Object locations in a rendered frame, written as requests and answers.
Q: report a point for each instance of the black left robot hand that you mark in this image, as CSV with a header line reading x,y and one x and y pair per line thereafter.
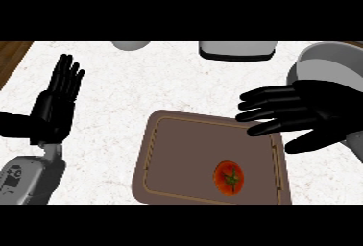
x,y
53,109

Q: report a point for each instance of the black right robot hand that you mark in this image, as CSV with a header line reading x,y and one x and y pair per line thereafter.
x,y
311,109

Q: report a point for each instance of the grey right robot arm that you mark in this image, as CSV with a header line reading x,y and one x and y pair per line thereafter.
x,y
356,144

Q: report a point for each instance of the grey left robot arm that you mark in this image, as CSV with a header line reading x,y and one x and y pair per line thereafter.
x,y
28,179

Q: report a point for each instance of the grey pot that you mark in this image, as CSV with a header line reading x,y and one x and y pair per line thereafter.
x,y
326,64

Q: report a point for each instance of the brown tray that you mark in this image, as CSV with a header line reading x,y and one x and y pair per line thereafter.
x,y
208,160

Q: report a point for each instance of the red tomato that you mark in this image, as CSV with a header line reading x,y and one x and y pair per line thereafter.
x,y
229,178

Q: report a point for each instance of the grey and black appliance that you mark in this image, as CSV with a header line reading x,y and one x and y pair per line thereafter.
x,y
236,50

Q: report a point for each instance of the grey round object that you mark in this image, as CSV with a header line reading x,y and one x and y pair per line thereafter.
x,y
130,45

